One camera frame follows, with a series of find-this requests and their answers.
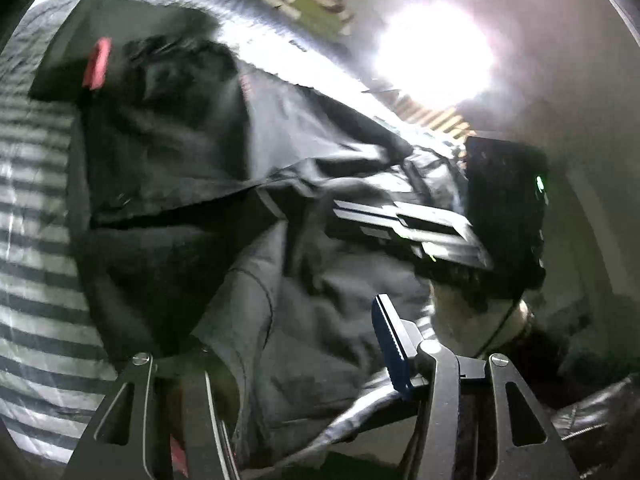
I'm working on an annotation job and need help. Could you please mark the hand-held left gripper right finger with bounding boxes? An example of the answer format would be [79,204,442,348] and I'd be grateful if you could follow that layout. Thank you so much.
[371,294,583,480]

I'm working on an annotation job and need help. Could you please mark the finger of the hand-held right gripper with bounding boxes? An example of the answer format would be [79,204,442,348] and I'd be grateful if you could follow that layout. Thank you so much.
[360,227,493,266]
[334,200,476,236]

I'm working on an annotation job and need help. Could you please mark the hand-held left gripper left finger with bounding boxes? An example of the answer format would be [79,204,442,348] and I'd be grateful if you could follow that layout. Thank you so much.
[65,352,241,480]

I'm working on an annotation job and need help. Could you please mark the black pants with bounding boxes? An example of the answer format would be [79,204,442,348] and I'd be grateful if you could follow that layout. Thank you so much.
[80,215,436,466]

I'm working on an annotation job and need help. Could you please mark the black shiny jacket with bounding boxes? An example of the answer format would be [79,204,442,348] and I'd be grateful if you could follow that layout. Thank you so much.
[67,5,471,241]

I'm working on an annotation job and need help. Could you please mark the person's right hand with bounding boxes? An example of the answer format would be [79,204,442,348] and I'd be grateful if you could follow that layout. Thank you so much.
[432,285,523,356]

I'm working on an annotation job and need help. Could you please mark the wooden slatted headboard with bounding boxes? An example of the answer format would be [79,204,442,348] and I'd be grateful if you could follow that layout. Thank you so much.
[395,95,476,136]

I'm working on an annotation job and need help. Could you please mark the dark shiny cloth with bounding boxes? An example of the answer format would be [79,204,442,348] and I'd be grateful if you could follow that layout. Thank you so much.
[547,372,640,466]

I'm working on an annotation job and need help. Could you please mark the striped blanket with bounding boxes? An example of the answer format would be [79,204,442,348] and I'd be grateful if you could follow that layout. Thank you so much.
[0,0,381,466]

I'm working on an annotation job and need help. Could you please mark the red tag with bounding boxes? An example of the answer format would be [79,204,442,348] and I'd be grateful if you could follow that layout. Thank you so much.
[82,37,112,90]

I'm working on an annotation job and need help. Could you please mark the folded black garment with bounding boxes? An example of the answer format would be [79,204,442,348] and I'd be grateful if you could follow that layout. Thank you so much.
[30,0,131,106]

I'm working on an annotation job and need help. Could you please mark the ring light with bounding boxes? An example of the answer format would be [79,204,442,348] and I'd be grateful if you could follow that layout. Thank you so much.
[375,2,496,111]

